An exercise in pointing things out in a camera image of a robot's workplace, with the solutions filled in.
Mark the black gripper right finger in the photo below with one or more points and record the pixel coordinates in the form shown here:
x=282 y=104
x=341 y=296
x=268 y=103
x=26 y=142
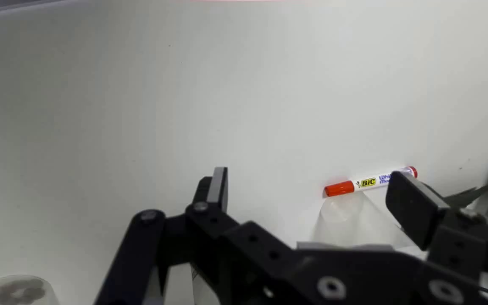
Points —
x=416 y=209

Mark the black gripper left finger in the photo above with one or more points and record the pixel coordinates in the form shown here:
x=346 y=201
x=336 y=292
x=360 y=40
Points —
x=217 y=192

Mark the white whiteboard marker red cap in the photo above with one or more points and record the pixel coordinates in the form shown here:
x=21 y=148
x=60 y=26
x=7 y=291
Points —
x=339 y=189

